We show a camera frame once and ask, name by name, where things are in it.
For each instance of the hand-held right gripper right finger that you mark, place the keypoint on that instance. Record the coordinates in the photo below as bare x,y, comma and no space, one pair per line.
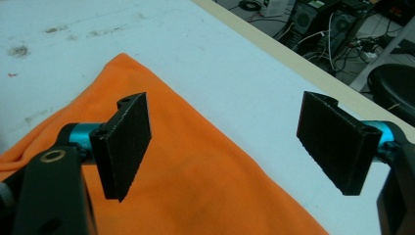
336,147

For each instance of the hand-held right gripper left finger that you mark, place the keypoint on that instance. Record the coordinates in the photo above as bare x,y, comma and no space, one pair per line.
124,150

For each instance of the orange polo shirt blue collar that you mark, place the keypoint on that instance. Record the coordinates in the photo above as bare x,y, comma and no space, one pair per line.
195,182

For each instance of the black round stool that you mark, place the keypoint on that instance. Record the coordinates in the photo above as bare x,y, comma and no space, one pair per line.
394,91

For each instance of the white power adapter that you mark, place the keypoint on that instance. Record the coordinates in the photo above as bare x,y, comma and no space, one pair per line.
368,55

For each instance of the black computer tower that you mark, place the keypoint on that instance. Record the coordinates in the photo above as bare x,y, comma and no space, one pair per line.
306,19
341,29

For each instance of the white foam mat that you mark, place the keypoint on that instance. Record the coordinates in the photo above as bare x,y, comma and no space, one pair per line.
212,65

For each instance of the small white box device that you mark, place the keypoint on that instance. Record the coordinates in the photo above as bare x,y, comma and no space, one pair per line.
274,7

